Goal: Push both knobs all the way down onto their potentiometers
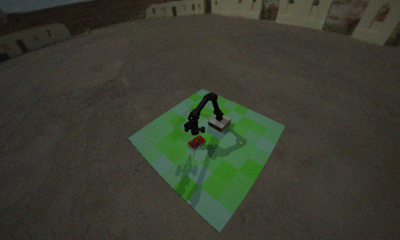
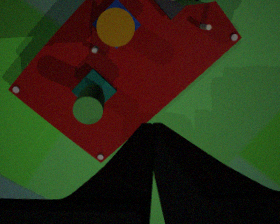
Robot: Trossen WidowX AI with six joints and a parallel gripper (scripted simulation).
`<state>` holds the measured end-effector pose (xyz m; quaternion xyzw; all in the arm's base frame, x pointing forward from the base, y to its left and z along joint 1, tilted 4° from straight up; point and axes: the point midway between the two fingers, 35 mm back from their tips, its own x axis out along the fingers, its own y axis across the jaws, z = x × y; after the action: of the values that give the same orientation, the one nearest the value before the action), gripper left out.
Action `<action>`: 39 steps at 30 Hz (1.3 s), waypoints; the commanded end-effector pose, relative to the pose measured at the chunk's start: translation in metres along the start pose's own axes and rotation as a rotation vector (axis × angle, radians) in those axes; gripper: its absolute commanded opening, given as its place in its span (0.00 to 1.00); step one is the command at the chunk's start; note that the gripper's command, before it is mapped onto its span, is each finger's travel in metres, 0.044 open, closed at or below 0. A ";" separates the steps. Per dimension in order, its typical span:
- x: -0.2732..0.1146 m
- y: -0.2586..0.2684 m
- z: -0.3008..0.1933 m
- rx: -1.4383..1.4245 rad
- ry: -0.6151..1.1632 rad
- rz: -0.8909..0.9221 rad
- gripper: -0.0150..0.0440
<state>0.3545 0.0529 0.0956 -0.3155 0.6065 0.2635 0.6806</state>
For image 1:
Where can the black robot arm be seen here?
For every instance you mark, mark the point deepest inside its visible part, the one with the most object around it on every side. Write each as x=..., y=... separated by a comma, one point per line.
x=195, y=113

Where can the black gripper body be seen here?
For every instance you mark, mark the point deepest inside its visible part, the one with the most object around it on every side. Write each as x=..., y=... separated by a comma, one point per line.
x=202, y=129

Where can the red circuit board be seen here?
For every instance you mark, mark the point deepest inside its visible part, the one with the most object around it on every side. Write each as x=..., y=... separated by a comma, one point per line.
x=196, y=142

